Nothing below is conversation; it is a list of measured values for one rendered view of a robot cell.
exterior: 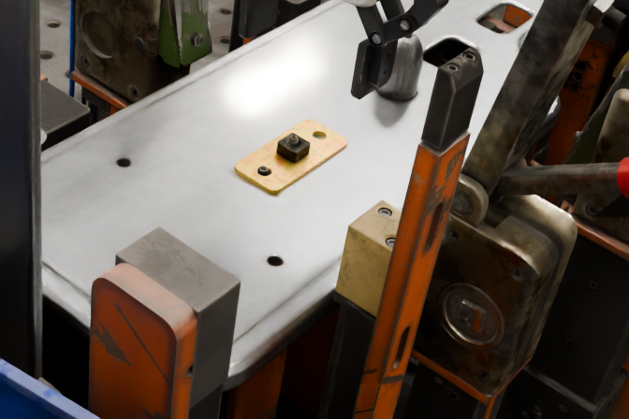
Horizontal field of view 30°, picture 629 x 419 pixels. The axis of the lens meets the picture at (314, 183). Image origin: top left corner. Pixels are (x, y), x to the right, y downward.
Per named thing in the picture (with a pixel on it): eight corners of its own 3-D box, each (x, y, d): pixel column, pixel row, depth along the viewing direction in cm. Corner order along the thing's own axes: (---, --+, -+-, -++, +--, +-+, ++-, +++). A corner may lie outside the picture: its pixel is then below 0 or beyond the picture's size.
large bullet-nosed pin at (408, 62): (387, 88, 91) (402, 15, 87) (419, 107, 90) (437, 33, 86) (363, 104, 89) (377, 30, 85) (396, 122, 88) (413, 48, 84)
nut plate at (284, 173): (308, 120, 84) (310, 106, 83) (350, 144, 82) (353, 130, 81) (230, 168, 78) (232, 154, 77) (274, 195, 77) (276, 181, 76)
